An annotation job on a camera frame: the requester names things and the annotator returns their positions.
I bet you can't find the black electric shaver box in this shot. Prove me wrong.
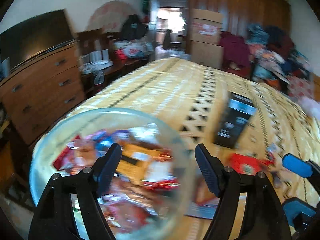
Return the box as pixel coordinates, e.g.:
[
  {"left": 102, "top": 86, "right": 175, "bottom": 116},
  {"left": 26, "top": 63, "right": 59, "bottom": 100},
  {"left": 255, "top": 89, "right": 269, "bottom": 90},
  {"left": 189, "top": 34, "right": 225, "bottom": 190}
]
[{"left": 213, "top": 92, "right": 257, "bottom": 148}]

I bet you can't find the yellow patterned bedspread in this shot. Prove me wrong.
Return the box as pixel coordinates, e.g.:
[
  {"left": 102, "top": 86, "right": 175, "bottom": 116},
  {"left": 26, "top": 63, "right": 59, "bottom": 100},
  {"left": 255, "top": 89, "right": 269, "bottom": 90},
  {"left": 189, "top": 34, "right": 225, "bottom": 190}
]
[{"left": 62, "top": 57, "right": 320, "bottom": 240}]

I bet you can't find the pile of clothes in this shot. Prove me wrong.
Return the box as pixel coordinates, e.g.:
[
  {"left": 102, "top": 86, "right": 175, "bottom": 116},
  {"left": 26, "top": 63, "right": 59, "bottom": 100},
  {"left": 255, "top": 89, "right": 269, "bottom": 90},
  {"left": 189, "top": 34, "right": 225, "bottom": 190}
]
[{"left": 219, "top": 24, "right": 314, "bottom": 100}]

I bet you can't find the wooden chest of drawers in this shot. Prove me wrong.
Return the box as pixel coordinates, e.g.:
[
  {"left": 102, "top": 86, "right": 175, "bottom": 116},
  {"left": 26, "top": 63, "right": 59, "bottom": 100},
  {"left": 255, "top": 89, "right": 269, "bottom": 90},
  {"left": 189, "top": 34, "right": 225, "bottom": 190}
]
[{"left": 1, "top": 43, "right": 85, "bottom": 145}]

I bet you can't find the cardboard boxes stack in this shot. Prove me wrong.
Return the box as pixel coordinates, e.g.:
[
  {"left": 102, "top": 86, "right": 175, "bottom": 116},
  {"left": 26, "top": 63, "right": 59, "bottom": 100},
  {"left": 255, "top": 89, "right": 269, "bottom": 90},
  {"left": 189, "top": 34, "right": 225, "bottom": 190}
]
[{"left": 190, "top": 9, "right": 223, "bottom": 69}]

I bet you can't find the large red gift box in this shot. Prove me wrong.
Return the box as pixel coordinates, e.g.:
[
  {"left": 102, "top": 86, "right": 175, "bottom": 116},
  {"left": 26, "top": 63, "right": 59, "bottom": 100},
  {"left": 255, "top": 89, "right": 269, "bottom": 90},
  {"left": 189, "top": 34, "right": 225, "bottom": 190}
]
[{"left": 228, "top": 153, "right": 276, "bottom": 176}]

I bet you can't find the black television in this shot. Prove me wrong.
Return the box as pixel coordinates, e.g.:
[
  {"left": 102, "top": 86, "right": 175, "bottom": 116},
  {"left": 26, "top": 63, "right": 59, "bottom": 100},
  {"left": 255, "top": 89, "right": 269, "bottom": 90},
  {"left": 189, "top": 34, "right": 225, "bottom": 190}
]
[{"left": 1, "top": 10, "right": 74, "bottom": 69}]

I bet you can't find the clear glass bowl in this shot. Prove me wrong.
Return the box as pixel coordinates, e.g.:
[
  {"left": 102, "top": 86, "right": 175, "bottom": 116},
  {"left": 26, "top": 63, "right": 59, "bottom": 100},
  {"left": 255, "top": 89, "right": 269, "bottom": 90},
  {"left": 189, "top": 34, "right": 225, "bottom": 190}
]
[{"left": 29, "top": 108, "right": 193, "bottom": 239}]

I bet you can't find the pink floral quilt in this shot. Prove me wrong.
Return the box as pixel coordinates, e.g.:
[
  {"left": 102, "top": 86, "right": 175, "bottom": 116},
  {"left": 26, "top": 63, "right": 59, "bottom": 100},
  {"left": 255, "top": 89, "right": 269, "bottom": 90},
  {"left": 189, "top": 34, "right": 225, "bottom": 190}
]
[{"left": 298, "top": 96, "right": 320, "bottom": 120}]

